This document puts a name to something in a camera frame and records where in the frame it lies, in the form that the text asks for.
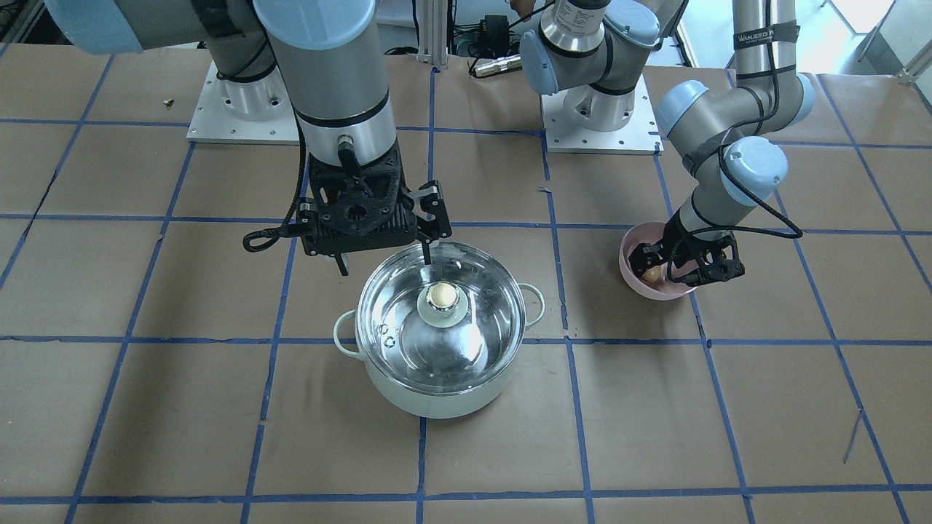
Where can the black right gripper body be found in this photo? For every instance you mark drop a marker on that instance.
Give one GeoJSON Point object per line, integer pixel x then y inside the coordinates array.
{"type": "Point", "coordinates": [435, 211]}

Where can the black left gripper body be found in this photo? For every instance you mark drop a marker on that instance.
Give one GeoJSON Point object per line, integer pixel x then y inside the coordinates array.
{"type": "Point", "coordinates": [678, 240]}

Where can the brown egg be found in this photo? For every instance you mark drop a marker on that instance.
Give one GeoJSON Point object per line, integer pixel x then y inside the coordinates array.
{"type": "Point", "coordinates": [653, 276]}

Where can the glass pot lid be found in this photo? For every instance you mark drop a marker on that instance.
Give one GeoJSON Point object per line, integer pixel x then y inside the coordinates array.
{"type": "Point", "coordinates": [440, 324]}

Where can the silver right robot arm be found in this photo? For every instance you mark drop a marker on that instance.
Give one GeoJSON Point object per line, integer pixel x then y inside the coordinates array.
{"type": "Point", "coordinates": [328, 54]}

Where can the pale green cooking pot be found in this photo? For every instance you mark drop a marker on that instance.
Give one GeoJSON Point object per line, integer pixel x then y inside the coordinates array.
{"type": "Point", "coordinates": [437, 349]}

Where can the pink bowl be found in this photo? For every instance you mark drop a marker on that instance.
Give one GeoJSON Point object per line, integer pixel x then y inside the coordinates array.
{"type": "Point", "coordinates": [656, 286]}

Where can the brown paper mat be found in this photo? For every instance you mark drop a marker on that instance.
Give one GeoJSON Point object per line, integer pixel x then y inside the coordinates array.
{"type": "Point", "coordinates": [153, 371]}

